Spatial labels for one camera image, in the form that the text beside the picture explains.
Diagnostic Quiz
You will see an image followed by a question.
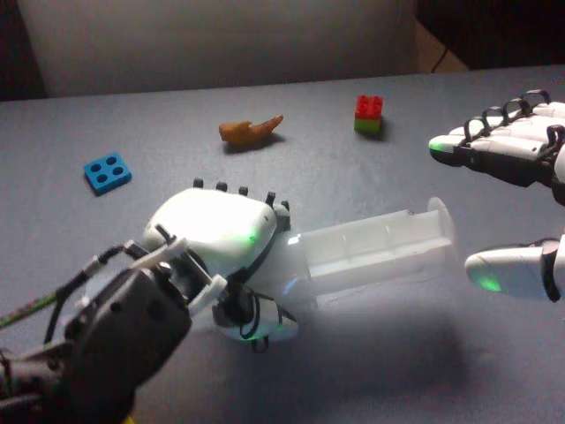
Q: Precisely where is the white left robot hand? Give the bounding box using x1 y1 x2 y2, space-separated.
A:
141 176 301 354

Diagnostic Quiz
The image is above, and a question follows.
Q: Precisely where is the large translucent plastic syringe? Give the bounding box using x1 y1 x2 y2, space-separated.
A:
253 197 458 322

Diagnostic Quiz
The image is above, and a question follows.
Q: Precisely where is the brown toy food piece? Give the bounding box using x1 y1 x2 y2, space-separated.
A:
218 114 285 147

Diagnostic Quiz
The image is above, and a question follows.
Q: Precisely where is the blue four-hole toy block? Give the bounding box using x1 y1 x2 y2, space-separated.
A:
82 152 133 197

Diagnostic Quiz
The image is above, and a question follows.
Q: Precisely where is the red and green toy brick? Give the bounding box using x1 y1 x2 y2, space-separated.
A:
353 94 384 135

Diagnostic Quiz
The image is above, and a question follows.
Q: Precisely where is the beige cardboard box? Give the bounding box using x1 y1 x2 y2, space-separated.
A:
413 19 470 74

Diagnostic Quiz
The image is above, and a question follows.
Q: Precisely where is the green braided cable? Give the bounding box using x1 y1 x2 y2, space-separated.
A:
0 286 63 329

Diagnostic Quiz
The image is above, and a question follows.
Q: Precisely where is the thin black cable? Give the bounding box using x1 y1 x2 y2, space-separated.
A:
430 46 449 74

